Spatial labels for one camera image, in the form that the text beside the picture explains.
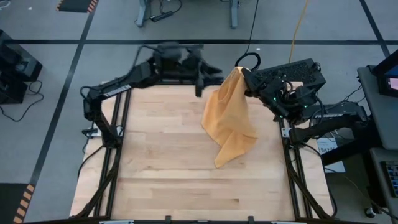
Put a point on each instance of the black keyboard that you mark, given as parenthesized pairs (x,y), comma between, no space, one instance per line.
(392,177)

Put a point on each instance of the grey desk leg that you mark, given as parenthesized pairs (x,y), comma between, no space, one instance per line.
(234,14)
(142,14)

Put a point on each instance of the black aluminium table frame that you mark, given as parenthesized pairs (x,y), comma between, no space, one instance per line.
(109,186)

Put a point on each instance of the yellow waffle-weave towel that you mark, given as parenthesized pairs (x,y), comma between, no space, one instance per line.
(227,118)

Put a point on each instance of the white paper sheet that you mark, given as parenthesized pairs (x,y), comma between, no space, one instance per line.
(331,155)

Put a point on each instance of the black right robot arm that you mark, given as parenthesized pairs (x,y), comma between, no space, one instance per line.
(335,116)

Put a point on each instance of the black equipment cart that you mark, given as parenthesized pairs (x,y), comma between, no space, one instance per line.
(14,68)

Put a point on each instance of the black caster wheel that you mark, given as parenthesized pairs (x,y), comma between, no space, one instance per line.
(370,212)

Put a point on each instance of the black perforated computer case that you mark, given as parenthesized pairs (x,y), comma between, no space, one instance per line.
(295,73)

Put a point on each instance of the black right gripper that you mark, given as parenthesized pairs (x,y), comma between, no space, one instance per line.
(269,91)

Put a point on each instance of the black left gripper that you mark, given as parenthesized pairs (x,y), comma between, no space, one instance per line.
(194,63)

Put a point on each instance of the black power strip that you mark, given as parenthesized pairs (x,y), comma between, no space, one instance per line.
(161,16)

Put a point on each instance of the black laptop screen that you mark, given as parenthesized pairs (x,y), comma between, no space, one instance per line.
(388,77)

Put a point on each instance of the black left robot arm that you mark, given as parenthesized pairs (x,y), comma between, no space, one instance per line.
(118,90)

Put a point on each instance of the black orange hazard mat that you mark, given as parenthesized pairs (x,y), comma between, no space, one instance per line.
(12,202)
(76,5)

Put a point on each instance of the grey side desk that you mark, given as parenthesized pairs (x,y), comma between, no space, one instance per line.
(382,118)

